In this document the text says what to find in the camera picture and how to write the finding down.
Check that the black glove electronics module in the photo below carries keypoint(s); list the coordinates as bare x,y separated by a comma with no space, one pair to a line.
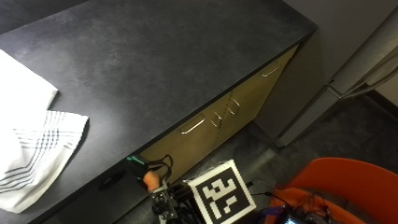
165,202

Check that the white cube with black markers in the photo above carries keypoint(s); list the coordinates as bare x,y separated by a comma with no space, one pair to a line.
223,193

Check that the white towel with dark stripes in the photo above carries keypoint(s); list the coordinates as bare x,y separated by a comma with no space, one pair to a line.
28,143

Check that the tan wooden cabinet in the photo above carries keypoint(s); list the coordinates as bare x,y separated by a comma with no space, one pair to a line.
243,102

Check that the dark device with blue light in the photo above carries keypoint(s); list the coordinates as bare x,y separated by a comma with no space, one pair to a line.
286,217

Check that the orange chair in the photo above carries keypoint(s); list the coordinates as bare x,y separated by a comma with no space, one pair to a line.
351,177

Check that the grey refrigerator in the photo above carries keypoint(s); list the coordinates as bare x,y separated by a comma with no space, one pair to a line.
351,71

